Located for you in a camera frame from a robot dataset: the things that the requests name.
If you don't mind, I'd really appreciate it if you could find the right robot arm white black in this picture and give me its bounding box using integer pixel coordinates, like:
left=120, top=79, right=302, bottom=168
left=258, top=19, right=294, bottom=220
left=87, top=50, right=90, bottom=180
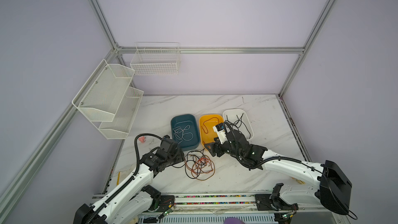
left=204, top=130, right=358, bottom=220

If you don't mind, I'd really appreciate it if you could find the dark teal plastic bin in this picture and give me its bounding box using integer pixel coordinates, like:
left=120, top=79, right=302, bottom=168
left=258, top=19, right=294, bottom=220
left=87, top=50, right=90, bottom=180
left=171, top=114, right=200, bottom=151

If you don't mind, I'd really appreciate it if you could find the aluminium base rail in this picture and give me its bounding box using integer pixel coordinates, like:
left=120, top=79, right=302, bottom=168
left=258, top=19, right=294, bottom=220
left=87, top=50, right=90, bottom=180
left=105, top=190, right=343, bottom=215

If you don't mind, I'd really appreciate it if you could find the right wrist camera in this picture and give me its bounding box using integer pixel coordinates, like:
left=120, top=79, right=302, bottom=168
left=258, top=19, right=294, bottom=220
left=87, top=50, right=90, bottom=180
left=213, top=123, right=228, bottom=144

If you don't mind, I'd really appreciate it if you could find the upper white mesh shelf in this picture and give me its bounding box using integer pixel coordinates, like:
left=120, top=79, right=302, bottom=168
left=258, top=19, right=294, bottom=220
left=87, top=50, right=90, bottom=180
left=72, top=60, right=135, bottom=122

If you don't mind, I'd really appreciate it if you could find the lower white mesh shelf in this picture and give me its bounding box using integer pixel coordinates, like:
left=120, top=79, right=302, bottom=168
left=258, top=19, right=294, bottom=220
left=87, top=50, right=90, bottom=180
left=99, top=87, right=144, bottom=140

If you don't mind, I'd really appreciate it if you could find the white wire wall basket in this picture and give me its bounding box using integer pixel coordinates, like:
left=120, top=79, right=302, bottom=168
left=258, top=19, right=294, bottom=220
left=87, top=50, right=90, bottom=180
left=130, top=42, right=180, bottom=76

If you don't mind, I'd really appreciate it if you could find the white mesh shelf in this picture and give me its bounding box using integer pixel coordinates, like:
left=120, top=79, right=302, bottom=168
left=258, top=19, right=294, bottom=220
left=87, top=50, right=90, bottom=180
left=72, top=60, right=135, bottom=122
left=99, top=87, right=144, bottom=140

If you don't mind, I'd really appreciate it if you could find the white plastic bin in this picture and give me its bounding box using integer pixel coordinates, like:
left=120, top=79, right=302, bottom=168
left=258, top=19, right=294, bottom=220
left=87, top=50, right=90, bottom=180
left=222, top=109, right=254, bottom=141

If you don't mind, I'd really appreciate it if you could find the purple object at edge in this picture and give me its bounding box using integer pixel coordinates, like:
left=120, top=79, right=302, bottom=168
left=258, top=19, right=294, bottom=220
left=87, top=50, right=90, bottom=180
left=223, top=217, right=245, bottom=224

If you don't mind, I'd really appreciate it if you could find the yellow plastic bin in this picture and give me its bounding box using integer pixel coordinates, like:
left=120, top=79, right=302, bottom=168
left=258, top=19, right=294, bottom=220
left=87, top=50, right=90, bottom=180
left=199, top=114, right=224, bottom=147

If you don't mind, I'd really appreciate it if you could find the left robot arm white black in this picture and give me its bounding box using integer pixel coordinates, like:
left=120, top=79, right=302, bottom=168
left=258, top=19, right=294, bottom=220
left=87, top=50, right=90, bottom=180
left=73, top=133, right=184, bottom=224

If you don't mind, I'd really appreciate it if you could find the small pink green ball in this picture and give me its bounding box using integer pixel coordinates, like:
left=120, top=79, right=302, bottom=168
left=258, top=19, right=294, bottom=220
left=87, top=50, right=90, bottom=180
left=138, top=136, right=146, bottom=143

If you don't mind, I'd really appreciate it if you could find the red cable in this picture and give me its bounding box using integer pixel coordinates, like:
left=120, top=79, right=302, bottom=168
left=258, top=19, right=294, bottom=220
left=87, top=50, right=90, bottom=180
left=201, top=117, right=221, bottom=135

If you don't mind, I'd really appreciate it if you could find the black cable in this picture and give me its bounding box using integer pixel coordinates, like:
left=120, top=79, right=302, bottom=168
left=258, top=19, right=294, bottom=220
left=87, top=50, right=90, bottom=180
left=183, top=149, right=216, bottom=181
left=225, top=113, right=252, bottom=139

